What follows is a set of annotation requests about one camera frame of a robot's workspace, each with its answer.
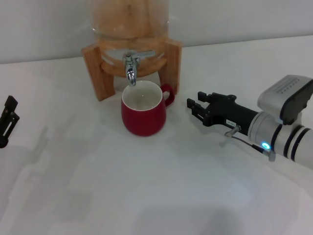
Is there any wooden dispenser stand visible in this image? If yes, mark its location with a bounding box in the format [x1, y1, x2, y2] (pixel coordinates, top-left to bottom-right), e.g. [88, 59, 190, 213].
[81, 39, 183, 102]

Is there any chrome faucet tap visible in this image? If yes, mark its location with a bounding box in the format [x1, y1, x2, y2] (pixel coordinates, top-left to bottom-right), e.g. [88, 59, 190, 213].
[122, 49, 157, 87]

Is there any glass beverage dispenser jar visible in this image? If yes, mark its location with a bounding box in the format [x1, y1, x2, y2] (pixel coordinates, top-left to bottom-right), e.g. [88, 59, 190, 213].
[89, 0, 170, 77]

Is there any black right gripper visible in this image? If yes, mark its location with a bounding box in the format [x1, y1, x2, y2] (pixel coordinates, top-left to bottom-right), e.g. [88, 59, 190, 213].
[186, 91, 260, 137]

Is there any red cup white inside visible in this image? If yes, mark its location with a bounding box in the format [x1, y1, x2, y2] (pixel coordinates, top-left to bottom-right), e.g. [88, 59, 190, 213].
[120, 80, 176, 137]

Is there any silver black wrist camera box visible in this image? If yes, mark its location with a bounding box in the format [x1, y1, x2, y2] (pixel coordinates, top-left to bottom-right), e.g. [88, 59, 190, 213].
[257, 74, 313, 126]

